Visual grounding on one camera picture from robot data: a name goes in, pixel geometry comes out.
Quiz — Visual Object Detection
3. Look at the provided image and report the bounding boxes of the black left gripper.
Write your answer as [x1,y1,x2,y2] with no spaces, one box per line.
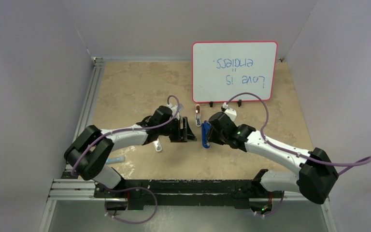
[158,117,196,142]

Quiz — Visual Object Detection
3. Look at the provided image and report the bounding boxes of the blue lighter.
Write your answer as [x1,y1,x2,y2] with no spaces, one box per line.
[201,120,211,149]

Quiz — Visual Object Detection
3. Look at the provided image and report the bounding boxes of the pink white eraser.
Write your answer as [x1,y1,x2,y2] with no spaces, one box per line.
[195,104,202,127]

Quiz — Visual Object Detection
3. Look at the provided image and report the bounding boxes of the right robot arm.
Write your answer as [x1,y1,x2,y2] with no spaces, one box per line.
[207,111,339,204]

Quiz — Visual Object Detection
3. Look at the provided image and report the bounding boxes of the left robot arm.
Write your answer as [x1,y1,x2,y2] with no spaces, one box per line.
[64,106,197,198]

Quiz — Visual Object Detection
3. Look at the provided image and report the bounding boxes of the pink framed whiteboard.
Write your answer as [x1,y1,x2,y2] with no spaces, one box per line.
[192,41,278,103]

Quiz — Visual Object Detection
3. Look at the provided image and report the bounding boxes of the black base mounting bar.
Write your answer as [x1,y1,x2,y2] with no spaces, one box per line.
[94,178,282,210]

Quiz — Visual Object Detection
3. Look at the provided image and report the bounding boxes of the light blue marker pen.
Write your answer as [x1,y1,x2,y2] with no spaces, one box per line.
[106,156,126,164]

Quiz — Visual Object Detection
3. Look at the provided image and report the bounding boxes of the left aluminium rail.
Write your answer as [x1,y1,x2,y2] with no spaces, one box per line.
[72,58,107,144]

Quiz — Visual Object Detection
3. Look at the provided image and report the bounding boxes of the aluminium rail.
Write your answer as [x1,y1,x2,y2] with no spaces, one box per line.
[72,58,107,144]
[46,179,330,202]

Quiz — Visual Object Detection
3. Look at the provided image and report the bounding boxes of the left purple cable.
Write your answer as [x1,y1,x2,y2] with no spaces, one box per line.
[71,95,159,224]

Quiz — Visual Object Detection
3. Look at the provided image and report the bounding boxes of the purple cable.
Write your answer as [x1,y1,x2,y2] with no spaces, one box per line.
[71,95,159,224]
[222,92,371,218]

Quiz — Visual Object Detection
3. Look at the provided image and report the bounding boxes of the front aluminium rail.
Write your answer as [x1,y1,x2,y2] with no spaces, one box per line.
[46,179,330,202]

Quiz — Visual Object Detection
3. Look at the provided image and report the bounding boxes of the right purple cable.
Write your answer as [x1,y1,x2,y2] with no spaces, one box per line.
[222,92,371,218]

